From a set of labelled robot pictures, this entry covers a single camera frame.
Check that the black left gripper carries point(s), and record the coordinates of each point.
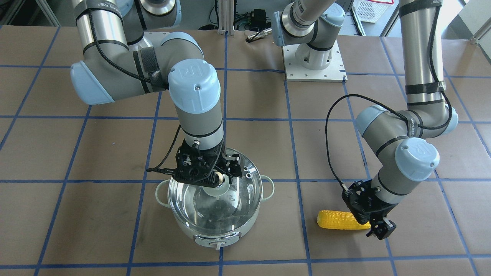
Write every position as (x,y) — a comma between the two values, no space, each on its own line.
(384,212)

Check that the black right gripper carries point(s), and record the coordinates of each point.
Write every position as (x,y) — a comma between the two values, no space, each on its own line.
(233,168)

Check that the yellow corn cob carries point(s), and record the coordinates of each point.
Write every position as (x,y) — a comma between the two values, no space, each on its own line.
(339,220)

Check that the glass pot lid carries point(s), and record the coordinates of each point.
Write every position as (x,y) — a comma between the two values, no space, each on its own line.
(215,199)

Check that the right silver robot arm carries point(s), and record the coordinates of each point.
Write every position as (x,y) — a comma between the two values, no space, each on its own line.
(118,64)

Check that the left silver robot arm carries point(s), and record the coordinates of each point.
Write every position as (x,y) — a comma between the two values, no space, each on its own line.
(397,138)

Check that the pale green cooking pot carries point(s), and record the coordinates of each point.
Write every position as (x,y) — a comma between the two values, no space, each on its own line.
(218,214)

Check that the white plastic basket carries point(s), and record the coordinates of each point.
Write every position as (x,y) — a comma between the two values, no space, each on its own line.
(371,10)

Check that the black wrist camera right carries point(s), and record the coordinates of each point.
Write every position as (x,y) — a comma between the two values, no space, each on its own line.
(195,166)

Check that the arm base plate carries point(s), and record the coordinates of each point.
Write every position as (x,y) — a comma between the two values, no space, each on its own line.
(305,64)

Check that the aluminium frame post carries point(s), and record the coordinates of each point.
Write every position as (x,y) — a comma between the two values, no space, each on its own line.
(226,17)

